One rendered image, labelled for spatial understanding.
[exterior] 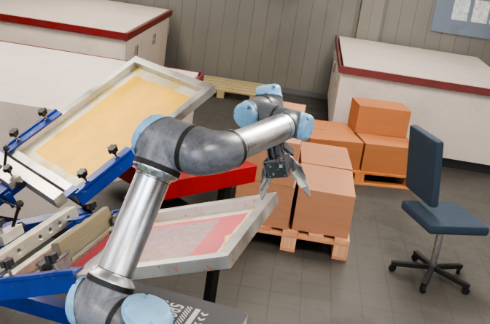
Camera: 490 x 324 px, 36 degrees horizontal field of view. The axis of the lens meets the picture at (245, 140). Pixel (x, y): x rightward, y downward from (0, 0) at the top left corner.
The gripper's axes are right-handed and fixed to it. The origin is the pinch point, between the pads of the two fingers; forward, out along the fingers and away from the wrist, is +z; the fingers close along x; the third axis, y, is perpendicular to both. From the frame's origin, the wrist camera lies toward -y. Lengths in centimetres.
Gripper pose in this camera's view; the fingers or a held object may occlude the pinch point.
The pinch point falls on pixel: (286, 198)
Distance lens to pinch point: 229.1
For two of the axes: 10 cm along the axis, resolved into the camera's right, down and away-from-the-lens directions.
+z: 1.5, 9.7, 2.1
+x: 9.5, -0.8, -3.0
